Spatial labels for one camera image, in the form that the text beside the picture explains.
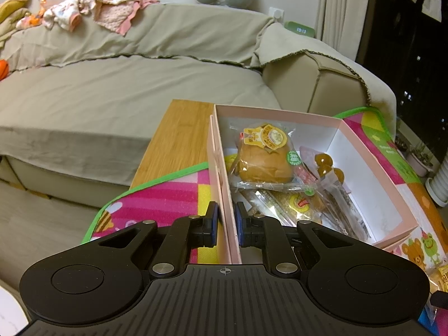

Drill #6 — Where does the beige sofa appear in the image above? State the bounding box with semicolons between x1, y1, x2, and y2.
0;2;398;211

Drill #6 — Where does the brown ball snack packet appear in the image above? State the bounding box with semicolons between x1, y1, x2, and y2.
299;145;351;197

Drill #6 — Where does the wooden table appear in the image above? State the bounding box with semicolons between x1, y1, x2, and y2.
129;100;216;191

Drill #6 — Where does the potted plant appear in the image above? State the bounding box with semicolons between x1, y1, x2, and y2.
406;140;436;177

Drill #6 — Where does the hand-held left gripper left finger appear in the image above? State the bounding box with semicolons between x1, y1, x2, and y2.
99;201;220;275

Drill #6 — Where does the colourful play mat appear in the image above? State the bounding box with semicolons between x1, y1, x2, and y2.
81;107;448;336

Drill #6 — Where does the bread packet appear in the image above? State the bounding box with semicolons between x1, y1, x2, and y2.
425;264;448;326

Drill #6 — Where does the pile of baby clothes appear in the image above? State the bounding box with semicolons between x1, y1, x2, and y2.
16;0;160;37

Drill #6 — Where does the beige curtain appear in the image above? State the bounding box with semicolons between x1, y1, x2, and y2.
315;0;379;64

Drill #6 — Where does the bun packet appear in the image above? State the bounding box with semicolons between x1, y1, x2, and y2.
229;121;316;193

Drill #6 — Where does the beige fringed sofa cover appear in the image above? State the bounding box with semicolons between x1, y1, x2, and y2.
0;2;398;113

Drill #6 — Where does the green digital clock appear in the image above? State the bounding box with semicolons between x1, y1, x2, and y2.
284;21;317;39

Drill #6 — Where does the yellow plush toy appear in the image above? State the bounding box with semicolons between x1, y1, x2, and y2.
0;0;32;23

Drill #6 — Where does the white round object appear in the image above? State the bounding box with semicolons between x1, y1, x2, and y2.
0;280;29;336

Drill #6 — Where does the yellow label pastry packet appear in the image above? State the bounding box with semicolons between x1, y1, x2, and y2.
241;189;351;235

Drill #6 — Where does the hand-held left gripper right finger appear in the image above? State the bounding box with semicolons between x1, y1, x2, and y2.
235;201;354;275

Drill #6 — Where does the pink cardboard box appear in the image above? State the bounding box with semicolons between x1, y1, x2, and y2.
206;103;419;265

